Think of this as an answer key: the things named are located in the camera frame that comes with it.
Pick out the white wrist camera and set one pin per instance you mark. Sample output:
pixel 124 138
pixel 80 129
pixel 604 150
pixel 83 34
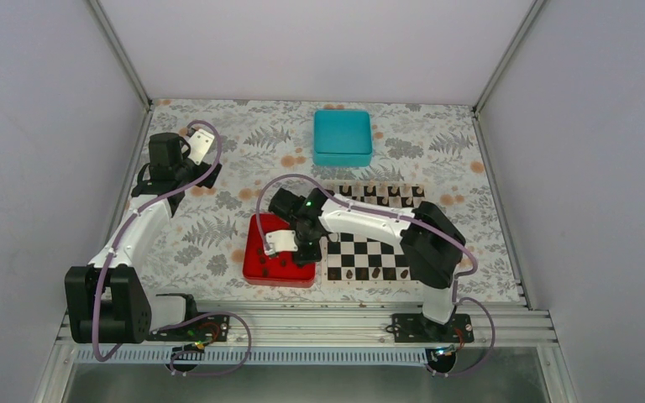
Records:
pixel 200 142
pixel 280 241

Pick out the red plastic tray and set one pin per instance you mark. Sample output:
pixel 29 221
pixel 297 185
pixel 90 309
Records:
pixel 279 271

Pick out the teal plastic box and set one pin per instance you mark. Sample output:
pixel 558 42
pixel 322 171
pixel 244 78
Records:
pixel 342 138

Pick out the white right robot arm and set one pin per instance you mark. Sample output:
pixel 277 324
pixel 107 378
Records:
pixel 432 246

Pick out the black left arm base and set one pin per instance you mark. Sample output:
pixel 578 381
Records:
pixel 189 328

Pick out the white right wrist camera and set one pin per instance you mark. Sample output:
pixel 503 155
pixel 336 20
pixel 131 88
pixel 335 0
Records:
pixel 280 241

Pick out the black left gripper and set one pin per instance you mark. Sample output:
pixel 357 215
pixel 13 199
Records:
pixel 209 180

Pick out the aluminium frame rail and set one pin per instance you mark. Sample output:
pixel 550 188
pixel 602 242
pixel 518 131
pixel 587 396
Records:
pixel 338 352

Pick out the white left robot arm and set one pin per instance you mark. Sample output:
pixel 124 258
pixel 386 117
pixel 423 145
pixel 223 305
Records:
pixel 106 301

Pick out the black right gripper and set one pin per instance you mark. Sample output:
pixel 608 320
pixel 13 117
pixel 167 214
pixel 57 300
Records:
pixel 312 256

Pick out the floral patterned table mat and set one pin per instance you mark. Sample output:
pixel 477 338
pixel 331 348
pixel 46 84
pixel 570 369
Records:
pixel 268 145

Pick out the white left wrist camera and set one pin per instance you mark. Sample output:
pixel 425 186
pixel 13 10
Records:
pixel 200 142

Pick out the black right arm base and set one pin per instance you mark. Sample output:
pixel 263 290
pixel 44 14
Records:
pixel 447 338

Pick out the row of light chess pieces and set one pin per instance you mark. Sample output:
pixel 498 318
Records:
pixel 387 194

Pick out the black white chessboard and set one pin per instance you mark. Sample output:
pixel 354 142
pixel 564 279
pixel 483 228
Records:
pixel 346 251

